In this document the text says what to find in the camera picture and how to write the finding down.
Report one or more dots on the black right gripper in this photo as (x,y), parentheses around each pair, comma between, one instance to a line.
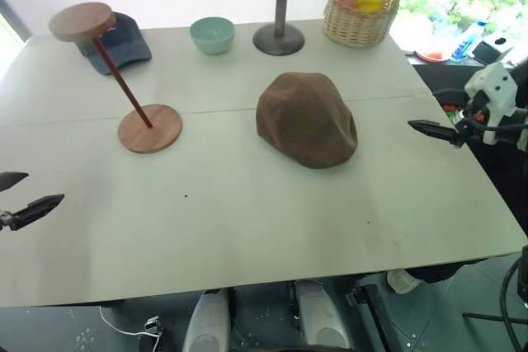
(471,122)

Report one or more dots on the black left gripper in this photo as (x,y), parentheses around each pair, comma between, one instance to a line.
(3,221)

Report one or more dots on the brown wooden hat stand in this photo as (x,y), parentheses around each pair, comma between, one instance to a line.
(149,133)

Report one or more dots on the dark grey metal hat stand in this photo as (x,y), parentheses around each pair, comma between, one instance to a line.
(282,10)

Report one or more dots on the red plate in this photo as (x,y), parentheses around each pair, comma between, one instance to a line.
(431,56)

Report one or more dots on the clear plastic water bottle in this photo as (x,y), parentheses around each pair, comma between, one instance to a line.
(466,45)

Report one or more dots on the black and white box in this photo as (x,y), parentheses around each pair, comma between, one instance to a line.
(491,50)

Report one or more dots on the brown flat cap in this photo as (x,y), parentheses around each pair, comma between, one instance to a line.
(307,121)

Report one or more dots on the woven wicker basket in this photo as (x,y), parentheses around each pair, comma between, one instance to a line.
(356,26)

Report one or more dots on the yellow item in basket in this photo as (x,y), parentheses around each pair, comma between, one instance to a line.
(369,5)

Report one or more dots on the white shoe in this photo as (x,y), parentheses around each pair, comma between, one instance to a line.
(404,282)

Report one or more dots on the red item in basket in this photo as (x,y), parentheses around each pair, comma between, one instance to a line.
(347,0)

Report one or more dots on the dark blue baseball cap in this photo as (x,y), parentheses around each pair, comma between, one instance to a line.
(128,45)

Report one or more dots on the silver right robot leg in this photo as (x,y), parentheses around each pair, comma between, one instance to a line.
(321,319)

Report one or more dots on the silver robot leg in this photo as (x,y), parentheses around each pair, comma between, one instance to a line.
(206,323)
(321,319)

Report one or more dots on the silver left robot leg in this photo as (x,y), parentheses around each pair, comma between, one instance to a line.
(206,323)

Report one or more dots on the mint green bowl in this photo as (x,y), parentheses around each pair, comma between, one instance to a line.
(212,40)

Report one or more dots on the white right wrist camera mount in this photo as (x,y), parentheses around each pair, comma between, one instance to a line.
(497,88)

